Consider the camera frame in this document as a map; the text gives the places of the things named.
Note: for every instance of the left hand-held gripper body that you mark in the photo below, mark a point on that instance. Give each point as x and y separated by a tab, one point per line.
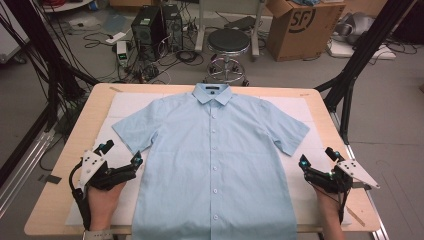
91	166

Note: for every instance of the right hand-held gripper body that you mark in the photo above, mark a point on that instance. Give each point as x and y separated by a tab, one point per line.
346	171

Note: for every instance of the light blue short-sleeved shirt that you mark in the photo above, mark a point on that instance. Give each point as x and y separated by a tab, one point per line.
213	160

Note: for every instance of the person's right hand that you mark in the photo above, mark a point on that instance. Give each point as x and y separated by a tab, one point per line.
328	203

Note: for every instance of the person's left hand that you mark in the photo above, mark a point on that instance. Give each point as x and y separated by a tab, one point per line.
103	206

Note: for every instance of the black tape piece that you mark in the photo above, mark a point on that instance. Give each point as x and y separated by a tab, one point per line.
53	179

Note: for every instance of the white table mat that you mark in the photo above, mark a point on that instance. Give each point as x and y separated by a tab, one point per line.
126	103

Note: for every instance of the small bench power supply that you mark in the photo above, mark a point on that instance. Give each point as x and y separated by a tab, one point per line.
122	53

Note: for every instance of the black metal stand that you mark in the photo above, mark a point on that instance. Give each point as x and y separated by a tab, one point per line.
50	66
360	56

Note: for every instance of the white flat board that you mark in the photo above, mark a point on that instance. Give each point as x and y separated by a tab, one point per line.
363	51

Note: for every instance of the white power strip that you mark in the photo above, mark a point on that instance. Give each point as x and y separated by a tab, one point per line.
116	37

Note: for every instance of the black computer tower green label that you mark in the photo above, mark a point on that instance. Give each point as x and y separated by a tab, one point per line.
146	30

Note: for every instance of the large printed cardboard box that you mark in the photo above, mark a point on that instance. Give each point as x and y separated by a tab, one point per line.
300	33

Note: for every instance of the grey silver machine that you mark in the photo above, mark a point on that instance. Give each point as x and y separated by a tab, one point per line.
353	26

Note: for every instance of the black round stool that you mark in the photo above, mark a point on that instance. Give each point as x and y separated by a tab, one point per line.
228	41

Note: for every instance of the black floor pedal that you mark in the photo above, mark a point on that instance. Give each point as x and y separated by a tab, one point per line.
240	22

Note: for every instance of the blue cloth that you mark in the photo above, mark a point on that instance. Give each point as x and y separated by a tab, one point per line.
308	2

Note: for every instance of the aluminium rail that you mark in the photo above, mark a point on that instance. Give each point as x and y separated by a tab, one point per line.
366	186
26	166

